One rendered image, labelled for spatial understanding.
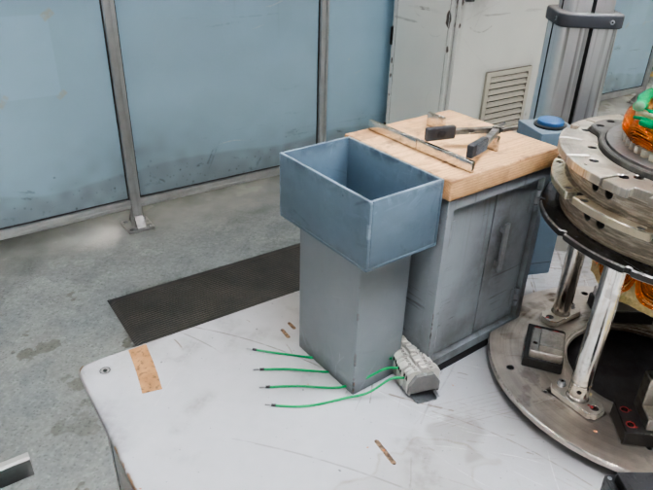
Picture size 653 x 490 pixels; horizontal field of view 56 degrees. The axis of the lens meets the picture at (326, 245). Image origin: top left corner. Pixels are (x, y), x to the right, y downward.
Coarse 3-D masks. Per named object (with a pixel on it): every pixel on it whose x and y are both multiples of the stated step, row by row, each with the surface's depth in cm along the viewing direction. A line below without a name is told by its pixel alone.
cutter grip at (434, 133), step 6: (432, 126) 74; (438, 126) 74; (444, 126) 74; (450, 126) 74; (456, 126) 74; (426, 132) 74; (432, 132) 73; (438, 132) 74; (444, 132) 74; (450, 132) 74; (426, 138) 74; (432, 138) 74; (438, 138) 74; (444, 138) 75; (450, 138) 75
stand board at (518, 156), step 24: (408, 120) 86; (456, 120) 86; (384, 144) 77; (456, 144) 77; (504, 144) 78; (528, 144) 78; (432, 168) 70; (456, 168) 70; (480, 168) 71; (504, 168) 72; (528, 168) 75; (456, 192) 68
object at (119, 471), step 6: (108, 438) 87; (114, 450) 85; (114, 456) 87; (114, 462) 88; (114, 468) 90; (120, 468) 86; (120, 474) 86; (120, 480) 87; (126, 480) 87; (120, 486) 89; (126, 486) 88
